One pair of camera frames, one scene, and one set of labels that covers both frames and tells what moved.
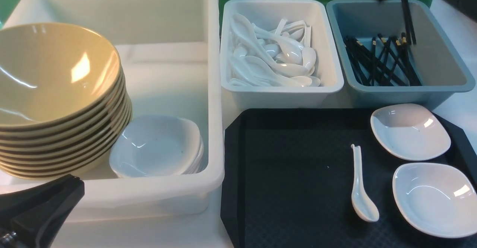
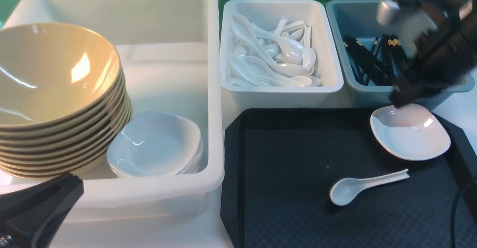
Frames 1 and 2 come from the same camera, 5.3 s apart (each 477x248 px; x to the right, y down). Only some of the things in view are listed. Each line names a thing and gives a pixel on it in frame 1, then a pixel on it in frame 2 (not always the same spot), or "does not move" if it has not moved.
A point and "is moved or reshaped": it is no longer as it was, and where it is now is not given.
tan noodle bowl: x=55 y=77 does not move
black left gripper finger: x=31 y=218 does not move
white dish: x=410 y=132 does not move
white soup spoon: x=363 y=204 is moved or reshaped
